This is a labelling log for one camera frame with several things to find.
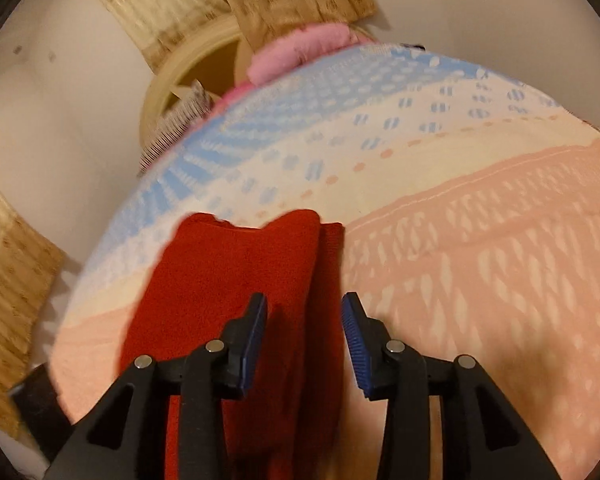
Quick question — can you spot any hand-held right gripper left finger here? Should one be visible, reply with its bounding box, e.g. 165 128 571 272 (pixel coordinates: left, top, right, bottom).
44 292 268 480

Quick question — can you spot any patterned bed blanket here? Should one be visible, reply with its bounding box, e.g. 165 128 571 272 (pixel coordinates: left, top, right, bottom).
51 41 600 480

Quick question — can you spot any beige floral curtain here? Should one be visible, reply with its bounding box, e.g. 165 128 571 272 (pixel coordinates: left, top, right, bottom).
0 165 65 438
82 0 379 73

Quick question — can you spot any striped pillow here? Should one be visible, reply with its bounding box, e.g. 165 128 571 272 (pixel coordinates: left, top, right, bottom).
139 81 216 175

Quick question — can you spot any cream wooden headboard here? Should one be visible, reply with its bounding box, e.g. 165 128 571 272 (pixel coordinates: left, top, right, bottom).
140 14 376 161

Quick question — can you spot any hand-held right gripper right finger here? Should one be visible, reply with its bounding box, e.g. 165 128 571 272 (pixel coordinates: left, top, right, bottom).
341 292 561 480

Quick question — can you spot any dark box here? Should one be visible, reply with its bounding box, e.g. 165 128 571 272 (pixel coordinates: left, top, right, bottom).
9 362 76 461

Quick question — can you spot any red knitted sweater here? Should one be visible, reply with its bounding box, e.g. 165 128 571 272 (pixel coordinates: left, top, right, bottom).
119 209 346 480

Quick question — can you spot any pink pillow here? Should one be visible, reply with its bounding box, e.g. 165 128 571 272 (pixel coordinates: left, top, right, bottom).
214 23 365 111

